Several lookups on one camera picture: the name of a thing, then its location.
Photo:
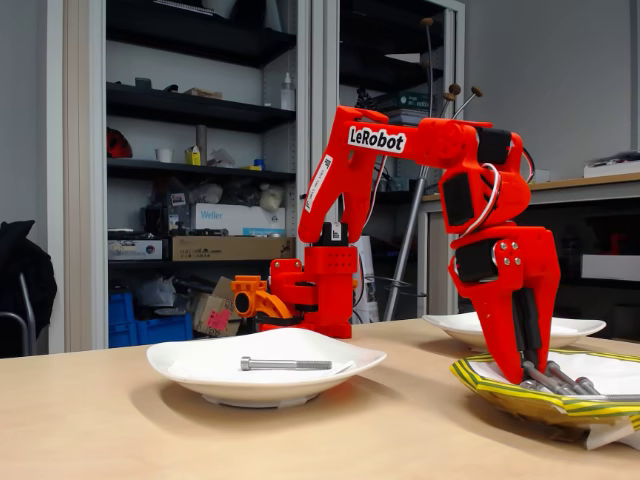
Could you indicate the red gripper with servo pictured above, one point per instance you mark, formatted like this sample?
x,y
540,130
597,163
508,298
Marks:
x,y
531,255

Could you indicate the red printed robot arm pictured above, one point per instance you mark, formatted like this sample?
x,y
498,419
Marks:
x,y
330,295

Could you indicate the white square ceramic plate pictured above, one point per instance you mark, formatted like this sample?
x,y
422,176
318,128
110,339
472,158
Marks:
x,y
210,345
450,325

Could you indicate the white storage box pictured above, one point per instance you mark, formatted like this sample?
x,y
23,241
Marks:
x,y
610,267

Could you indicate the yellow black striped paper tray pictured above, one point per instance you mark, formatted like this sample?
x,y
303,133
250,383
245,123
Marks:
x,y
480,387

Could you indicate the grey coat stand wooden knobs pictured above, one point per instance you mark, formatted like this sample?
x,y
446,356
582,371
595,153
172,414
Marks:
x,y
408,245

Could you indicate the small white box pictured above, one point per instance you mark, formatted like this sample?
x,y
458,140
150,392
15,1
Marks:
x,y
542,176

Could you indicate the grey workbench wooden top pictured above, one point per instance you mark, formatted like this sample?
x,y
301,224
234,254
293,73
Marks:
x,y
590,183

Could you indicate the white printed paper sheet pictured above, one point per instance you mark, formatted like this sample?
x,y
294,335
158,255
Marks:
x,y
371,300

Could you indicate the long white flat box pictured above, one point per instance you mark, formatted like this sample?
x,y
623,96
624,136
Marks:
x,y
615,170

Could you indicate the stack of white papers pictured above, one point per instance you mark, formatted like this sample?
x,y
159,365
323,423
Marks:
x,y
407,114

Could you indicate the green book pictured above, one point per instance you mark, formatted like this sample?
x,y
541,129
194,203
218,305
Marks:
x,y
412,100

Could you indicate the black flexible tripod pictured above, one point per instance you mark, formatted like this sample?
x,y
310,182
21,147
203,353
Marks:
x,y
364,97

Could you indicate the grey metal shelf cabinet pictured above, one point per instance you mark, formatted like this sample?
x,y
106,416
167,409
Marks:
x,y
80,150
459,50

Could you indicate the orange printed clamp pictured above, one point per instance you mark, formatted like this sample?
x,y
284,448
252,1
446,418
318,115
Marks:
x,y
247,285

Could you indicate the long brown cardboard box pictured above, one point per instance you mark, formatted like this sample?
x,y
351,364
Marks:
x,y
240,248

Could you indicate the white Weller box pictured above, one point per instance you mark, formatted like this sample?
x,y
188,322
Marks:
x,y
240,217

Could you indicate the white plastic bottle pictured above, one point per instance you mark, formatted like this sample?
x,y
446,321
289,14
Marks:
x,y
287,95

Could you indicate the cardboard box pink sticker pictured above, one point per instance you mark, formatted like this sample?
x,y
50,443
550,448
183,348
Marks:
x,y
205,310

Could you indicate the brown cardboard tube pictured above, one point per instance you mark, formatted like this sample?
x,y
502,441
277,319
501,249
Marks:
x,y
201,145

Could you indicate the small yellow box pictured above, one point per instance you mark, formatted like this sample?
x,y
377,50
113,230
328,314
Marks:
x,y
192,157

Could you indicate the low blue plastic crate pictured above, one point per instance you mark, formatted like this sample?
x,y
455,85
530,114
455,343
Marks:
x,y
165,330

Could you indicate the white cup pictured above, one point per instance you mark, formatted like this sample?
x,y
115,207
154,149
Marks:
x,y
164,155

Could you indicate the white printed flat box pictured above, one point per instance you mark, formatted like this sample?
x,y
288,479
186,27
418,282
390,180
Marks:
x,y
130,250

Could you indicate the tall blue plastic crate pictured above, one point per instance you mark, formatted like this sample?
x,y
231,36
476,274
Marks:
x,y
120,310

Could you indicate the red black helmet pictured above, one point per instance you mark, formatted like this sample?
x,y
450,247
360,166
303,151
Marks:
x,y
117,145

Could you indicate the black jacket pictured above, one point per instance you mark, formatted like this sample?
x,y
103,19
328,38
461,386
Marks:
x,y
25,270

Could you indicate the grey metal chair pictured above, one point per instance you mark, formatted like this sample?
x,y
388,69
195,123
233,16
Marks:
x,y
10,315

